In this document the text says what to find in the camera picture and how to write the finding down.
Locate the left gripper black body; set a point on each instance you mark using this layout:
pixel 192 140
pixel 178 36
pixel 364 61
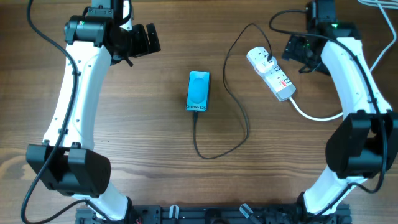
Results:
pixel 138 42

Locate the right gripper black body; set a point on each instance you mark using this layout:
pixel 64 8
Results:
pixel 296 46

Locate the white power strip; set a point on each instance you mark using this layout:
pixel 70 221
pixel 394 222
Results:
pixel 277 81

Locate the teal Galaxy smartphone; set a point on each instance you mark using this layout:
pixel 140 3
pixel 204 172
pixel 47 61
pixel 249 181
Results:
pixel 198 91

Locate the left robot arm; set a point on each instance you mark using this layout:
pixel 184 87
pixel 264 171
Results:
pixel 65 161

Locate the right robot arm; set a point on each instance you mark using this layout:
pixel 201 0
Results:
pixel 364 145

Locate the white USB charger plug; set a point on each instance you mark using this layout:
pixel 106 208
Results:
pixel 263 65

